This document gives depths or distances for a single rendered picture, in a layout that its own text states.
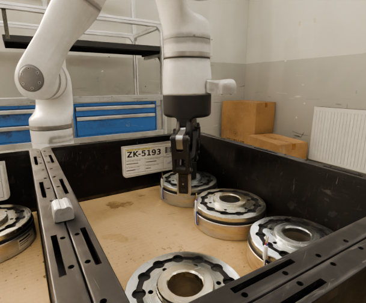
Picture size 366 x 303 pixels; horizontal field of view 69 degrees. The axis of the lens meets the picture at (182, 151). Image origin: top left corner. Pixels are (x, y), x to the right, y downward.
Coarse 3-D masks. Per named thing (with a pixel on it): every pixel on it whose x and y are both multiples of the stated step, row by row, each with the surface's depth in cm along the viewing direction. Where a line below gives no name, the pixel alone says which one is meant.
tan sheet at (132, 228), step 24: (144, 192) 50; (96, 216) 41; (120, 216) 41; (144, 216) 41; (168, 216) 41; (192, 216) 41; (120, 240) 35; (144, 240) 35; (168, 240) 35; (192, 240) 35; (216, 240) 35; (240, 240) 35; (120, 264) 30; (240, 264) 30
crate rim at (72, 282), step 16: (32, 160) 35; (48, 176) 29; (48, 192) 25; (48, 208) 21; (48, 224) 19; (64, 224) 19; (48, 240) 17; (64, 240) 17; (48, 256) 16; (64, 256) 15; (64, 272) 16; (80, 272) 14; (64, 288) 13; (80, 288) 13
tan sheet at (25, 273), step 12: (36, 216) 41; (36, 228) 37; (36, 240) 35; (24, 252) 32; (36, 252) 32; (0, 264) 30; (12, 264) 30; (24, 264) 30; (36, 264) 30; (0, 276) 28; (12, 276) 28; (24, 276) 28; (36, 276) 28; (0, 288) 27; (12, 288) 27; (24, 288) 27; (36, 288) 27; (0, 300) 25; (12, 300) 25; (24, 300) 25; (36, 300) 25; (48, 300) 25
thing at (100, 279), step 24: (72, 144) 44; (96, 144) 45; (240, 144) 44; (48, 168) 32; (312, 168) 33; (336, 168) 32; (72, 192) 25; (72, 240) 17; (96, 240) 17; (336, 240) 17; (360, 240) 17; (96, 264) 17; (288, 264) 15; (312, 264) 15; (96, 288) 13; (120, 288) 13; (240, 288) 13; (264, 288) 13
